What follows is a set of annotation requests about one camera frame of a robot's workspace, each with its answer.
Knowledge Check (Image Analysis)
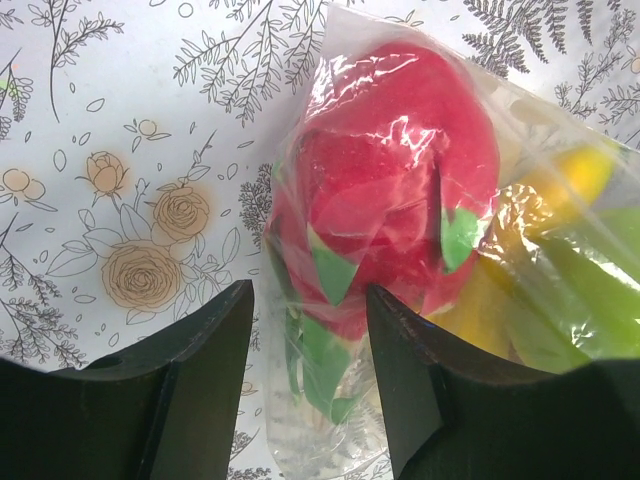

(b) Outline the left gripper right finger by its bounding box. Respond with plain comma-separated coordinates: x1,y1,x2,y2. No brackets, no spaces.
366,286,639,479

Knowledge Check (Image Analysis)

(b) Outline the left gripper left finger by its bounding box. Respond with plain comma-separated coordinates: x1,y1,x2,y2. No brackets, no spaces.
1,280,254,479

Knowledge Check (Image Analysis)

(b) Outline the clear zip top bag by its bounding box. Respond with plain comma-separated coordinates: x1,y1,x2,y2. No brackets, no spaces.
261,6,639,479

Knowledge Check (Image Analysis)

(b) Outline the yellow fake banana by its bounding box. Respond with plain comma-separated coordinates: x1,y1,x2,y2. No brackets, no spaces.
426,145,615,360

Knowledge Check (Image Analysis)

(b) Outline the green fake apple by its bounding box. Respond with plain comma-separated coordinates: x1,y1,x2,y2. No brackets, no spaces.
506,207,639,373

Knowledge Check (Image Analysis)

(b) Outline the pink fake fruit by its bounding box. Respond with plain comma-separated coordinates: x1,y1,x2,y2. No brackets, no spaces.
264,41,500,424

